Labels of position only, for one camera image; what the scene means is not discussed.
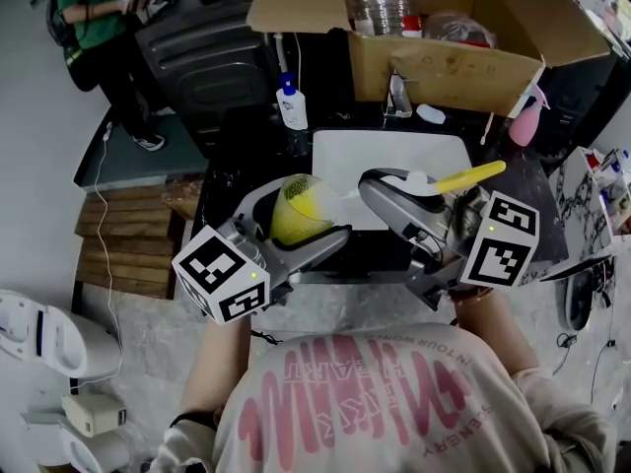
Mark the person's left forearm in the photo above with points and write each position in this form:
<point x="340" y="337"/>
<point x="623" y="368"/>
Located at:
<point x="217" y="362"/>

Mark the large clear plastic bottle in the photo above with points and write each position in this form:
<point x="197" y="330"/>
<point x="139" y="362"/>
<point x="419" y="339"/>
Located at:
<point x="379" y="3"/>

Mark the grey raised platform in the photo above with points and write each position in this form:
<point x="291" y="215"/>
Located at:
<point x="148" y="165"/>

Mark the red white container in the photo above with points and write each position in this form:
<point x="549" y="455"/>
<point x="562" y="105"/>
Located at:
<point x="412" y="26"/>

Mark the beige shirt with pink print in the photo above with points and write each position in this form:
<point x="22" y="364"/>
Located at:
<point x="498" y="412"/>

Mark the chrome faucet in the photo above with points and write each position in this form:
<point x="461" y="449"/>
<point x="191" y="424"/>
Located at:
<point x="400" y="99"/>

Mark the white blue pump soap bottle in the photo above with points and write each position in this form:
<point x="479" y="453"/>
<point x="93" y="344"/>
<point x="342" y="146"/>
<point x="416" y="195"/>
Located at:
<point x="293" y="109"/>

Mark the brown wooden pallet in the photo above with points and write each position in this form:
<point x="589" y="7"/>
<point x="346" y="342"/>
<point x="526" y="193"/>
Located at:
<point x="128" y="244"/>

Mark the person's right forearm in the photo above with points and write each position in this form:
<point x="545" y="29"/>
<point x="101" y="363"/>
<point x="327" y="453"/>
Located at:
<point x="493" y="333"/>

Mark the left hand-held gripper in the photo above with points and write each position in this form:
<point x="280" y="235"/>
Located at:
<point x="217" y="274"/>

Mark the black cabinet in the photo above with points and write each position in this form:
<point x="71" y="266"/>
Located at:
<point x="577" y="91"/>

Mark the clear plastic bag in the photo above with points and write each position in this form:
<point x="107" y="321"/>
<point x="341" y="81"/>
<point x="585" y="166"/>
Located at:
<point x="458" y="30"/>

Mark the black wristband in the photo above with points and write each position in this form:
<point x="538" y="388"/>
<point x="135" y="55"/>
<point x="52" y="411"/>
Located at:
<point x="194" y="417"/>

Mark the open cardboard box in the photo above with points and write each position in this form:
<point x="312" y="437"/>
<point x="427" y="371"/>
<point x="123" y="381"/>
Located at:
<point x="443" y="77"/>

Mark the pink spray bottle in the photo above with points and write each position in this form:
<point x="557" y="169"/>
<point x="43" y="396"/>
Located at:
<point x="523" y="126"/>

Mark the brown mottled board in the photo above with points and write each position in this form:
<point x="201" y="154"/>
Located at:
<point x="182" y="200"/>

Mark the small white soap bar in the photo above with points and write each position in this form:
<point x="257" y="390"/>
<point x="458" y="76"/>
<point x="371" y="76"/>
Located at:
<point x="430" y="113"/>

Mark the white toilet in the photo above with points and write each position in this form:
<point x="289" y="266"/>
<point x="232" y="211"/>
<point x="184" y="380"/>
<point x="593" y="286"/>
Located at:
<point x="49" y="335"/>

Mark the marble pattern storage rack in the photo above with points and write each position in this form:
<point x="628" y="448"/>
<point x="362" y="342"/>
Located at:
<point x="577" y="200"/>

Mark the white plastic appliance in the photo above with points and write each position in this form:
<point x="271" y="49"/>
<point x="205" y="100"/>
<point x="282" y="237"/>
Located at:
<point x="93" y="449"/>

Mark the thin wooden stick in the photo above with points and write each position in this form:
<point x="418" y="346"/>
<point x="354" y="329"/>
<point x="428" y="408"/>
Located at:
<point x="487" y="128"/>

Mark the black washing machine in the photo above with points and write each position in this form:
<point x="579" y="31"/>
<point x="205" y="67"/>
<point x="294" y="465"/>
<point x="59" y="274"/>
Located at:
<point x="207" y="72"/>

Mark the beige power adapter box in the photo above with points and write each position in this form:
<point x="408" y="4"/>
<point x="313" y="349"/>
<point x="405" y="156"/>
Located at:
<point x="93" y="414"/>

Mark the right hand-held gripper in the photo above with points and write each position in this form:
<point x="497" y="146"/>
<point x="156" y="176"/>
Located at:
<point x="498" y="259"/>

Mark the black oval device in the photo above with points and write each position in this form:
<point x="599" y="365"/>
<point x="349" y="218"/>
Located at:
<point x="579" y="301"/>

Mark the white rectangular sink basin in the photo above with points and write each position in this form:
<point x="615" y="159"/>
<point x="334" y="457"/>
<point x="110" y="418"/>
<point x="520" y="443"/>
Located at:
<point x="374" y="151"/>

